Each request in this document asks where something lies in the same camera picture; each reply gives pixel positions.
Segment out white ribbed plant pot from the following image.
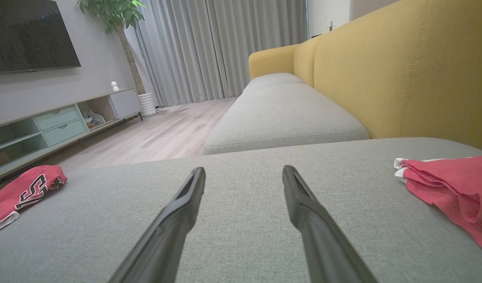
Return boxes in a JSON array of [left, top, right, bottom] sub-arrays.
[[137, 92, 158, 117]]

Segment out black wall television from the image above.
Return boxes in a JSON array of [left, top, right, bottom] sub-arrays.
[[0, 0, 81, 76]]

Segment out large grey sofa cushion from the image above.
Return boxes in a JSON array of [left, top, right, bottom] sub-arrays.
[[0, 137, 482, 283]]

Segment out yellow sofa backrest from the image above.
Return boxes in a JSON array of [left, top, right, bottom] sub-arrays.
[[248, 0, 482, 154]]

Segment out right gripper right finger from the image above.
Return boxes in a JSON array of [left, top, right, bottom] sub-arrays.
[[282, 165, 377, 283]]

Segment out grey sofa seat cushion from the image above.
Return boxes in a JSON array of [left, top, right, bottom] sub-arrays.
[[203, 83, 370, 155], [242, 73, 304, 94]]

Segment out long low TV cabinet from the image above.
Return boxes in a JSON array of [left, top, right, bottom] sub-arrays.
[[0, 88, 143, 186]]

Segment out mint green cabinet drawer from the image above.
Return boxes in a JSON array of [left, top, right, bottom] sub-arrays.
[[33, 105, 80, 132], [42, 119, 88, 147]]

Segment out green leafy indoor tree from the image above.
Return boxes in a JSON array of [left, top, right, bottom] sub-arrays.
[[76, 0, 147, 95]]

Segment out grey toy in cabinet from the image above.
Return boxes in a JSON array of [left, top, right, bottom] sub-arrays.
[[83, 110, 107, 129]]

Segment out grey pleated curtain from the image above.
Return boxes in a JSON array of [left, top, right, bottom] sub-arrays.
[[125, 0, 309, 108]]

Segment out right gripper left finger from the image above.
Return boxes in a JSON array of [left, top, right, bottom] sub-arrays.
[[109, 167, 206, 283]]

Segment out red lettered jersey white trim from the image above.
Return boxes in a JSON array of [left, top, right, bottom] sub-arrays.
[[0, 165, 67, 235]]

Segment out red white-edged garment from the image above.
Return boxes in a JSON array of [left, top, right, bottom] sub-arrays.
[[394, 155, 482, 250]]

